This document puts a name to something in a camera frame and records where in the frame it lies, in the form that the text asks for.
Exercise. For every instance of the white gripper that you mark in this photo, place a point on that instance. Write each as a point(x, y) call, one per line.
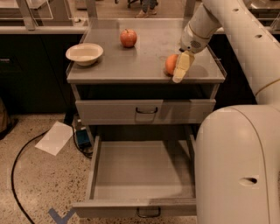
point(192, 41)

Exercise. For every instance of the orange fruit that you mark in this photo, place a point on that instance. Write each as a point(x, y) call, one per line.
point(170, 63)

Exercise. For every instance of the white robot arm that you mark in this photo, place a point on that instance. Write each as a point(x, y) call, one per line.
point(237, 152)

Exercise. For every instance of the closed grey top drawer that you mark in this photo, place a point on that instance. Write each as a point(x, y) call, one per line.
point(132, 112)

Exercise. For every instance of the grey drawer cabinet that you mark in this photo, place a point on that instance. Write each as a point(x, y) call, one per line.
point(138, 73)

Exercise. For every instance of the open grey middle drawer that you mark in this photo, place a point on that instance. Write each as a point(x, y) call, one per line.
point(145, 179)

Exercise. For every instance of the red apple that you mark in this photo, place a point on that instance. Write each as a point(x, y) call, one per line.
point(128, 38)

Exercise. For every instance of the person's feet in background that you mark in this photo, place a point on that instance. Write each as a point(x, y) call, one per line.
point(148, 8)

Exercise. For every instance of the black office chair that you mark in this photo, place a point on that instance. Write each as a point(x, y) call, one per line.
point(130, 2)

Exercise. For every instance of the white ceramic bowl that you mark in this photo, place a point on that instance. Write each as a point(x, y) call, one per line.
point(85, 54)

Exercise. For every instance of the blue power box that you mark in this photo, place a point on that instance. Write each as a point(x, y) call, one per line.
point(82, 138)

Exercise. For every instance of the white paper sheet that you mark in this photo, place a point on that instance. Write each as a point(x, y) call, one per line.
point(55, 138)

